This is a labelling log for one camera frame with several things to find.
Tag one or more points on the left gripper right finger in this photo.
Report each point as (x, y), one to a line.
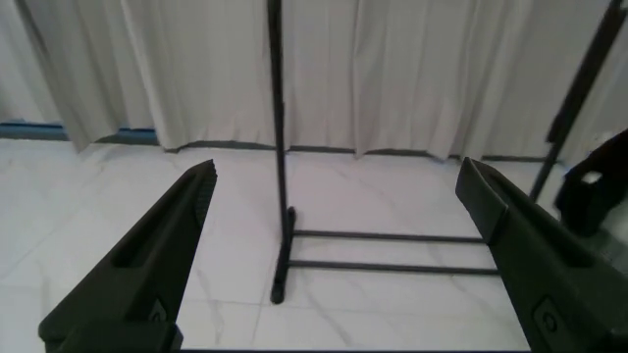
(549, 274)

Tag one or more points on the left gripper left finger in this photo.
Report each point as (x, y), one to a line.
(122, 304)

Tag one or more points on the black clothes rack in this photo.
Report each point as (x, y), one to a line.
(280, 147)

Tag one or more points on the black garment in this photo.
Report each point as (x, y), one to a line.
(579, 211)

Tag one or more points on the white curtain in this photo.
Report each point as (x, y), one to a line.
(392, 73)

